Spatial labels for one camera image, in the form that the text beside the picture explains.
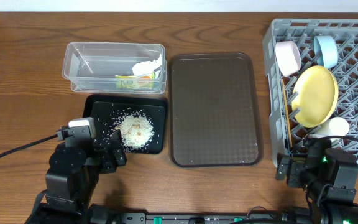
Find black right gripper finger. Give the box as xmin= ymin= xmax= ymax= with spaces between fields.
xmin=277 ymin=153 xmax=290 ymax=165
xmin=275 ymin=164 xmax=288 ymax=181

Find rice leftovers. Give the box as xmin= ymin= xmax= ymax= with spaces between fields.
xmin=103 ymin=107 xmax=155 ymax=151

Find wooden chopstick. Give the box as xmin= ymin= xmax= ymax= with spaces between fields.
xmin=283 ymin=88 xmax=293 ymax=149
xmin=282 ymin=79 xmax=291 ymax=135

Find white green cup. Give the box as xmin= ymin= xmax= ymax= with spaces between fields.
xmin=313 ymin=117 xmax=350 ymax=137

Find pandan cake wrapper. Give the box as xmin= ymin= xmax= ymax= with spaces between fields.
xmin=116 ymin=72 xmax=155 ymax=89

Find white tissue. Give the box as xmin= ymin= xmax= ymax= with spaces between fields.
xmin=132 ymin=54 xmax=163 ymax=75

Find yellow plate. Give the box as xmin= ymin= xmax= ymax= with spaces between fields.
xmin=291 ymin=65 xmax=339 ymax=128

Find pink bowl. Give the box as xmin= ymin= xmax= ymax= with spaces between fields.
xmin=275 ymin=41 xmax=301 ymax=77

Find blue bowl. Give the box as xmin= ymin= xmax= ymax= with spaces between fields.
xmin=313 ymin=35 xmax=339 ymax=69

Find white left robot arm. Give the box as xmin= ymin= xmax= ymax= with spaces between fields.
xmin=26 ymin=126 xmax=127 ymax=224

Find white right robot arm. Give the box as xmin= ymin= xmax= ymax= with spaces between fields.
xmin=274 ymin=136 xmax=358 ymax=224

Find grey dishwasher rack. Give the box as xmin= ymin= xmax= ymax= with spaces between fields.
xmin=262 ymin=19 xmax=358 ymax=164

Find black tray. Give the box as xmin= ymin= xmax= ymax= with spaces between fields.
xmin=83 ymin=95 xmax=167 ymax=154

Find clear plastic bin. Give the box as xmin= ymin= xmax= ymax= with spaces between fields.
xmin=62 ymin=42 xmax=167 ymax=94

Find brown serving tray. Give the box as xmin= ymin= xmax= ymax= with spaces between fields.
xmin=169 ymin=52 xmax=264 ymax=167

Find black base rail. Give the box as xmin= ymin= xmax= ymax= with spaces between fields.
xmin=87 ymin=204 xmax=313 ymax=224

